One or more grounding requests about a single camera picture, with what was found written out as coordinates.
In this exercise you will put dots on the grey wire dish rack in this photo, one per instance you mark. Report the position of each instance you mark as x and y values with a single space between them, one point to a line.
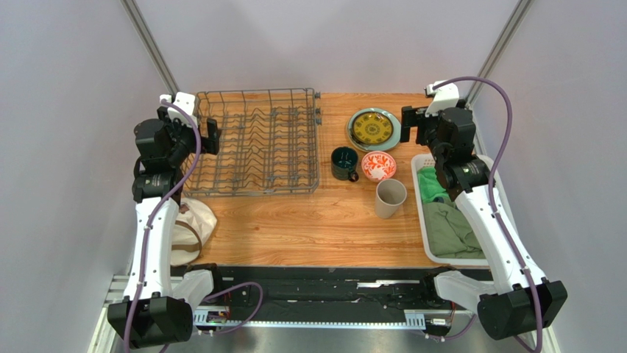
268 146

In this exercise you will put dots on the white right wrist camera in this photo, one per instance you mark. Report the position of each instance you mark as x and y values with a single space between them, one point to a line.
443 97

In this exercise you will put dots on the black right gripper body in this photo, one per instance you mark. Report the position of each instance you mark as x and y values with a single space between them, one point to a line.
408 123

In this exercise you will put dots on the right aluminium frame post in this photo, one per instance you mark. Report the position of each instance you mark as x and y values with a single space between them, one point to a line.
507 33

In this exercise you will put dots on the bright green cloth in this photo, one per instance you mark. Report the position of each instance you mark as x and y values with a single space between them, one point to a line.
429 188

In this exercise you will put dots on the white red patterned bowl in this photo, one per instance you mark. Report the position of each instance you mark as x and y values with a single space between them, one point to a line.
378 166

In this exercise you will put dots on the olive green garment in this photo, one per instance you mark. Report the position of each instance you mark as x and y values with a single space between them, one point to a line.
449 233

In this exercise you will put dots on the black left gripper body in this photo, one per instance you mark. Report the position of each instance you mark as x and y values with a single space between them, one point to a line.
185 133

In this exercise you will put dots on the yellow black patterned plate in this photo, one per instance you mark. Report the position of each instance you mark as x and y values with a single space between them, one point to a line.
372 128

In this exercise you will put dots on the beige ceramic cup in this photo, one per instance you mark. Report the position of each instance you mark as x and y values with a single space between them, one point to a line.
390 194

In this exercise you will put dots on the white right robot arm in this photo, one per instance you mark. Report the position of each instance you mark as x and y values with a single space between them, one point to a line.
521 298

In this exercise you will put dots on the light blue flower plate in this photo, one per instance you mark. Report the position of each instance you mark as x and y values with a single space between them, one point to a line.
388 145

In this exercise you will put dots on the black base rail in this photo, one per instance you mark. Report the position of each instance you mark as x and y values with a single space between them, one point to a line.
328 295

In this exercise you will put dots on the beige canvas bag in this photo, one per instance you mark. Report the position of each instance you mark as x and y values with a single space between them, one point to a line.
193 228

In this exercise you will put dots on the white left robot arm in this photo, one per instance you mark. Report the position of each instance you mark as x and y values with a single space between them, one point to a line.
152 312

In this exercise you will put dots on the white plastic basket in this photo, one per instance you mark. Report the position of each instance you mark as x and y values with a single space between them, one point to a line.
424 160

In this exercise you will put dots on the left aluminium frame post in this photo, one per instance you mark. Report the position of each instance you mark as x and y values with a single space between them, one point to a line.
145 34

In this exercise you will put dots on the dark green ceramic mug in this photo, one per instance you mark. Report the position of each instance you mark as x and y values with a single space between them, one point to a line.
344 162

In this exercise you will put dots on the aluminium frame post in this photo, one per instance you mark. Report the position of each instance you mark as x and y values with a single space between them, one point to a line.
507 33
145 34

